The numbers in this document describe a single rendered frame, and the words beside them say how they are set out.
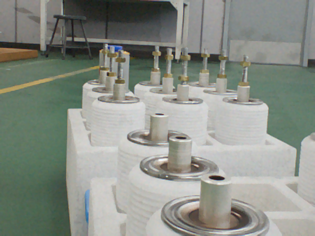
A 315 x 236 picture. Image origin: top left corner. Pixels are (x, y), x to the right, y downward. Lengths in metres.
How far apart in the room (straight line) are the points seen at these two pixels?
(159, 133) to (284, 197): 0.19
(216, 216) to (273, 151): 0.54
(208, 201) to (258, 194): 0.35
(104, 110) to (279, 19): 5.13
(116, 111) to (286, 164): 0.32
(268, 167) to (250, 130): 0.07
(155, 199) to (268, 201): 0.29
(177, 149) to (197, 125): 0.40
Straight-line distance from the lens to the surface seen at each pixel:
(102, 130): 0.82
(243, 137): 0.88
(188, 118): 0.83
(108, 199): 0.57
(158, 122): 0.55
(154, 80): 1.09
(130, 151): 0.54
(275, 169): 0.88
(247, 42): 5.85
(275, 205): 0.67
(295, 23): 5.88
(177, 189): 0.41
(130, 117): 0.81
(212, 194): 0.33
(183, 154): 0.44
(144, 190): 0.42
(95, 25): 6.12
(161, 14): 5.93
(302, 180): 0.65
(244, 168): 0.86
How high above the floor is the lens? 0.38
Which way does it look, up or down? 8 degrees down
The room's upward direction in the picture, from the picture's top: 3 degrees clockwise
